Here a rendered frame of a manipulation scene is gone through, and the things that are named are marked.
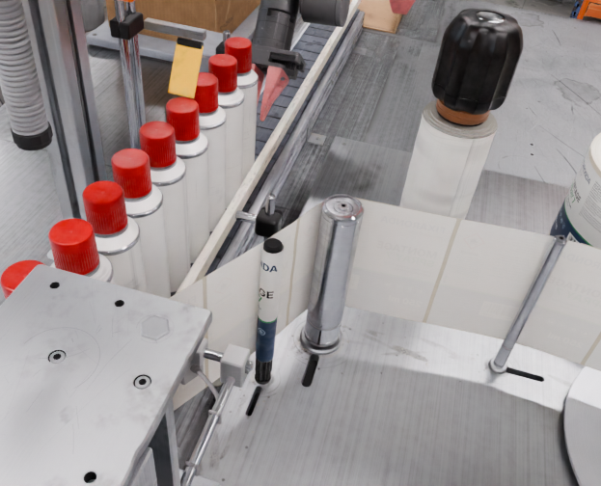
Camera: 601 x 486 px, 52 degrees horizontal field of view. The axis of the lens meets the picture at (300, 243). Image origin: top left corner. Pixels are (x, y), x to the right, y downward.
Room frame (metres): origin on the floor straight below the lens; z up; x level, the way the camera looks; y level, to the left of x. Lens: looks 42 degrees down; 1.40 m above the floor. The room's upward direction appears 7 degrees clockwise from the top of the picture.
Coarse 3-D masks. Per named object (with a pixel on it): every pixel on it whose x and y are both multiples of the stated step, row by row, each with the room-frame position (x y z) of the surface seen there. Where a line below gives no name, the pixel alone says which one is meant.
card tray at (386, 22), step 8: (368, 0) 1.59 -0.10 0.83; (376, 0) 1.60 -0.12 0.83; (384, 0) 1.61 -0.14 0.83; (360, 8) 1.54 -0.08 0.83; (368, 8) 1.54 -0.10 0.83; (376, 8) 1.55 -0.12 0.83; (384, 8) 1.55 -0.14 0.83; (368, 16) 1.49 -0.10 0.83; (376, 16) 1.49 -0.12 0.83; (384, 16) 1.50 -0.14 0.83; (392, 16) 1.50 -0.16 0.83; (400, 16) 1.48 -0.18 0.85; (368, 24) 1.44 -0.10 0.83; (376, 24) 1.44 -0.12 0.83; (384, 24) 1.45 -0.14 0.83; (392, 24) 1.46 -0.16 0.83; (392, 32) 1.41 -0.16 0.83
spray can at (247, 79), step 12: (228, 48) 0.69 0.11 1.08; (240, 48) 0.69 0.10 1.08; (240, 60) 0.69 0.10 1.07; (240, 72) 0.69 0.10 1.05; (252, 72) 0.71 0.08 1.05; (240, 84) 0.68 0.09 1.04; (252, 84) 0.69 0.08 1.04; (252, 96) 0.69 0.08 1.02; (252, 108) 0.69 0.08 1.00; (252, 120) 0.69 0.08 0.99; (252, 132) 0.69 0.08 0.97; (252, 144) 0.69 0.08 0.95; (252, 156) 0.70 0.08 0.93
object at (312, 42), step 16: (352, 16) 1.36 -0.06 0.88; (304, 32) 1.24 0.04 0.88; (320, 32) 1.25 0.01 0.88; (304, 48) 1.16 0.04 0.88; (320, 48) 1.17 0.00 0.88; (336, 48) 1.18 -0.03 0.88; (320, 80) 1.07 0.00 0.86; (288, 96) 0.96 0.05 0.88; (272, 112) 0.90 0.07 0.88; (256, 128) 0.85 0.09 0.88; (272, 128) 0.85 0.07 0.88; (288, 128) 0.86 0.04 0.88; (256, 144) 0.80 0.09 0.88; (272, 160) 0.76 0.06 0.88; (256, 192) 0.68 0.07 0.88; (240, 224) 0.63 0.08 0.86; (208, 272) 0.51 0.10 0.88
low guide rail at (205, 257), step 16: (352, 0) 1.36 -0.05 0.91; (336, 32) 1.18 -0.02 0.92; (320, 64) 1.03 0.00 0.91; (304, 80) 0.96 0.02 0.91; (304, 96) 0.92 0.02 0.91; (288, 112) 0.85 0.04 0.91; (272, 144) 0.75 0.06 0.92; (256, 160) 0.71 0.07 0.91; (256, 176) 0.67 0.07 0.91; (240, 192) 0.63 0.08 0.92; (240, 208) 0.61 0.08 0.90; (224, 224) 0.56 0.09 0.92; (208, 240) 0.53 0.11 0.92; (224, 240) 0.55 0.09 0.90; (208, 256) 0.51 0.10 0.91; (192, 272) 0.48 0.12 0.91
